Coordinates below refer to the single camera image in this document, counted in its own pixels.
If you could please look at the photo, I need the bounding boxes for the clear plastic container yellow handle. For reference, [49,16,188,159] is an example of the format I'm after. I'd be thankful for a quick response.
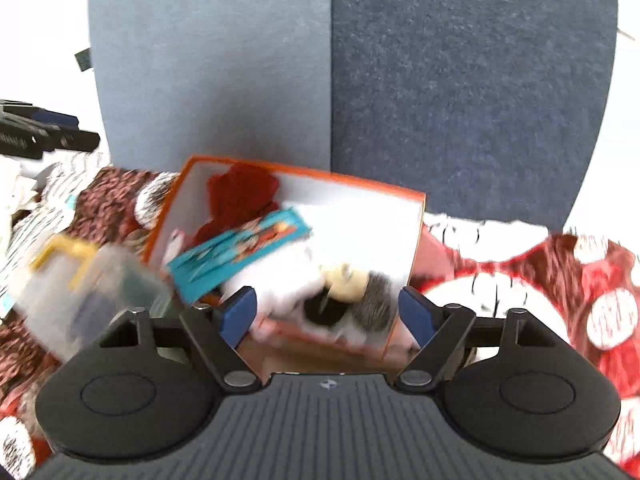
[14,235,172,362]

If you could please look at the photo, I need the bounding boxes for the dark red plush toy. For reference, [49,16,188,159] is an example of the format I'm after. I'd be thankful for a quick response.
[193,162,280,245]

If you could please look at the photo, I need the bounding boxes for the teal printed packet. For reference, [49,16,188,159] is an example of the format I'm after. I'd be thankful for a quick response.
[167,208,311,304]

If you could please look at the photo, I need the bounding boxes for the black scrunchie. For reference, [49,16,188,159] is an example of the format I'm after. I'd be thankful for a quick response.
[303,287,350,327]

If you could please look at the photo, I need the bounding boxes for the cream fabric scrunchie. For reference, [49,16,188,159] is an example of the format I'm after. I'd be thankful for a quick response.
[321,264,370,304]

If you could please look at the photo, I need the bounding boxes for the red floral plush blanket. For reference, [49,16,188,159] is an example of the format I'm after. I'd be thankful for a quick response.
[0,164,640,480]

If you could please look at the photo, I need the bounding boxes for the dark grey felt partition right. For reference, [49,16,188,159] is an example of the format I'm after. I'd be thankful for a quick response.
[332,0,617,230]

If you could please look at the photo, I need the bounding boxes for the striped white cloth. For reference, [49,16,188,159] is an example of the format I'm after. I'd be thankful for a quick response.
[1,164,82,318]

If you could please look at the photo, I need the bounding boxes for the grey furry scrunchie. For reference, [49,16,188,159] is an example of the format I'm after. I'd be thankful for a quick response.
[352,273,396,334]

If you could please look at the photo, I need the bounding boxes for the orange cardboard box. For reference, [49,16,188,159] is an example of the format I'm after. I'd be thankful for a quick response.
[143,155,426,359]

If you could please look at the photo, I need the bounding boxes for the grey felt partition panel left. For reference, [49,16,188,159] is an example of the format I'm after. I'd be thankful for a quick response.
[89,0,331,170]

